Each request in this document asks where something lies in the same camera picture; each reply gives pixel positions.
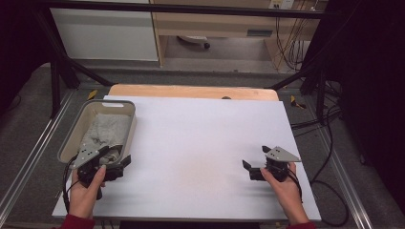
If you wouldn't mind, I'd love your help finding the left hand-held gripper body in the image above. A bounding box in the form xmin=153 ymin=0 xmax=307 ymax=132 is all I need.
xmin=70 ymin=142 xmax=125 ymax=200

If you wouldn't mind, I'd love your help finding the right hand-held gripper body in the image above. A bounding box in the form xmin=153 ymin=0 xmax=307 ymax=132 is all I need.
xmin=248 ymin=146 xmax=302 ymax=183

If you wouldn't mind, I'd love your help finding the grey cloth garment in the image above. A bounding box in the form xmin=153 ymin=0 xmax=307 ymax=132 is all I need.
xmin=79 ymin=113 xmax=133 ymax=165

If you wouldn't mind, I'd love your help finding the beige basket with grey rim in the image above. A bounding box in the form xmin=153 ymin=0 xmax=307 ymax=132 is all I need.
xmin=56 ymin=99 xmax=138 ymax=167

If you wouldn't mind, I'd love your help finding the person's right hand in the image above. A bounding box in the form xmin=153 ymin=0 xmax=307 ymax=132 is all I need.
xmin=260 ymin=161 xmax=310 ymax=224

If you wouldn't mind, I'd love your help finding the person's left hand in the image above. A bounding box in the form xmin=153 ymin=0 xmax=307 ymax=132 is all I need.
xmin=68 ymin=164 xmax=107 ymax=220

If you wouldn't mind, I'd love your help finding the white board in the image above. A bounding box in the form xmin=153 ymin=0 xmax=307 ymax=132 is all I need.
xmin=52 ymin=94 xmax=322 ymax=222

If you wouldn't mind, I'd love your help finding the black metal stand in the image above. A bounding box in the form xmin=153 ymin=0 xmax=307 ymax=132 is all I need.
xmin=268 ymin=18 xmax=343 ymax=126
xmin=32 ymin=6 xmax=115 ymax=119

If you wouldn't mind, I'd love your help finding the wooden table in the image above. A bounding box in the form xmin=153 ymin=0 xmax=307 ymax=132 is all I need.
xmin=108 ymin=83 xmax=281 ymax=102

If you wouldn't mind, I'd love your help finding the white cabinet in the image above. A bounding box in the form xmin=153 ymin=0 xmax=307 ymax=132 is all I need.
xmin=50 ymin=0 xmax=160 ymax=62

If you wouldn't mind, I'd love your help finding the black curtain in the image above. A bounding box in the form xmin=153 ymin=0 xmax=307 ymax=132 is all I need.
xmin=0 ymin=0 xmax=53 ymax=117
xmin=313 ymin=0 xmax=405 ymax=211

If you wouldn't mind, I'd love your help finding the office chair base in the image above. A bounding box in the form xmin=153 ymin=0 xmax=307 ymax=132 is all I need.
xmin=176 ymin=34 xmax=211 ymax=50

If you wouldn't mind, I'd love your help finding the wooden desk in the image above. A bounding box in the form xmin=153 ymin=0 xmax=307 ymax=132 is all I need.
xmin=149 ymin=0 xmax=329 ymax=69

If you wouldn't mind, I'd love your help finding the black metal crossbar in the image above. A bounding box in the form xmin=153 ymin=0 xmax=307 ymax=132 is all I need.
xmin=32 ymin=0 xmax=330 ymax=20

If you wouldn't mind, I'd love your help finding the right hand-held gripper cable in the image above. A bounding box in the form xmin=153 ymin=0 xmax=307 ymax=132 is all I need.
xmin=287 ymin=168 xmax=304 ymax=204

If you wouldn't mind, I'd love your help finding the hand-held gripper cable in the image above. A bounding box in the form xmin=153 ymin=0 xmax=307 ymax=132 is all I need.
xmin=62 ymin=155 xmax=80 ymax=214
xmin=287 ymin=168 xmax=304 ymax=204

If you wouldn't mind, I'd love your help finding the left hand-held gripper cable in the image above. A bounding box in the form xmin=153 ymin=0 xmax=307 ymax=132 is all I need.
xmin=62 ymin=155 xmax=80 ymax=214

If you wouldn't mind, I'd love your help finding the aluminium rail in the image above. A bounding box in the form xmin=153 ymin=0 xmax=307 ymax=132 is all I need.
xmin=0 ymin=90 xmax=76 ymax=219
xmin=316 ymin=125 xmax=374 ymax=229

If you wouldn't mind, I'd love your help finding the black looped floor cable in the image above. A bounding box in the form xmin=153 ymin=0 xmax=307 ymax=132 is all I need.
xmin=309 ymin=104 xmax=351 ymax=228

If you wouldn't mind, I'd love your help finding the bundle of hanging cables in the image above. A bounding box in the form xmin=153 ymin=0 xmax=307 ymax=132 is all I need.
xmin=274 ymin=14 xmax=309 ymax=72

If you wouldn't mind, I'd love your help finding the white wall outlet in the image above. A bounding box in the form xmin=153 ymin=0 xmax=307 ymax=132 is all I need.
xmin=268 ymin=0 xmax=296 ymax=10

